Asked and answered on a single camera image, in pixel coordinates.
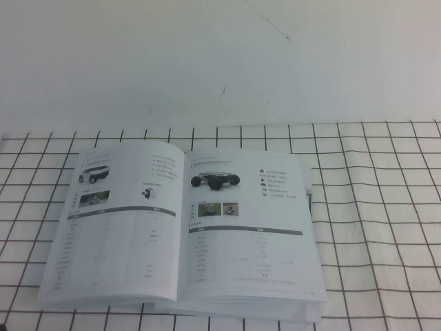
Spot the closed white brochure book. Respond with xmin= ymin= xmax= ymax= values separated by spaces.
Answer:
xmin=151 ymin=160 xmax=324 ymax=325

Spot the white product catalogue book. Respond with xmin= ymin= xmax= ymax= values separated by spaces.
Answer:
xmin=36 ymin=140 xmax=329 ymax=313

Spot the white black-grid tablecloth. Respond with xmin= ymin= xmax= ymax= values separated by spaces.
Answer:
xmin=0 ymin=119 xmax=441 ymax=331

